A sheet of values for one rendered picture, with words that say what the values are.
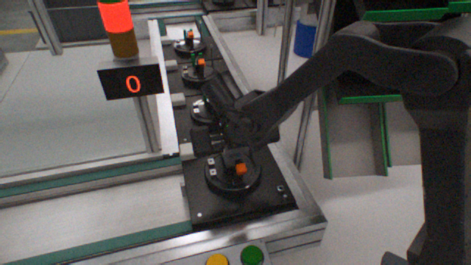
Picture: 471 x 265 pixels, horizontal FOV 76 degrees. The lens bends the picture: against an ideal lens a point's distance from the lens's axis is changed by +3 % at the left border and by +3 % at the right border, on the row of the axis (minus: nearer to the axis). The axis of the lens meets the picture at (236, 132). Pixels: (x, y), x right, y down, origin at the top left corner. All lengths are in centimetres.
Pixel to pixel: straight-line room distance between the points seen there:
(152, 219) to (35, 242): 25
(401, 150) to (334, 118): 19
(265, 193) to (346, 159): 21
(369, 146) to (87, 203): 70
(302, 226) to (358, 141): 25
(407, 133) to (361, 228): 26
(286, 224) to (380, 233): 27
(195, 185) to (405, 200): 57
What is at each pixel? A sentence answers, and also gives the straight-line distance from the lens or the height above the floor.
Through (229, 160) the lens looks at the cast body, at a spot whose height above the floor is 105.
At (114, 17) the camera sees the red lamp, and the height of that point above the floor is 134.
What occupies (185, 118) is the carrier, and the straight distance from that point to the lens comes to 93.
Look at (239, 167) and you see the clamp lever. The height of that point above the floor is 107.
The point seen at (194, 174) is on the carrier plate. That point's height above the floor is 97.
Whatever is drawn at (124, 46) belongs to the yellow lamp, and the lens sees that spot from 63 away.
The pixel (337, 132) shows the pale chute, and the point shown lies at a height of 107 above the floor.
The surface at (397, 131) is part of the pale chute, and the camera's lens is 84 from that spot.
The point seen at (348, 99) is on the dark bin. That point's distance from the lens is 62.
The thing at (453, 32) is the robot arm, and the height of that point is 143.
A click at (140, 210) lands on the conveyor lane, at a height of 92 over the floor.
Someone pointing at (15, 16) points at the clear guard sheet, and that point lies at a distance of 71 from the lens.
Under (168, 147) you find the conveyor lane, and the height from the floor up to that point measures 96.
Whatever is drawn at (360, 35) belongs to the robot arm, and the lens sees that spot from 32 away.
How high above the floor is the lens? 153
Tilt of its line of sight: 40 degrees down
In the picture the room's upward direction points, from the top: straight up
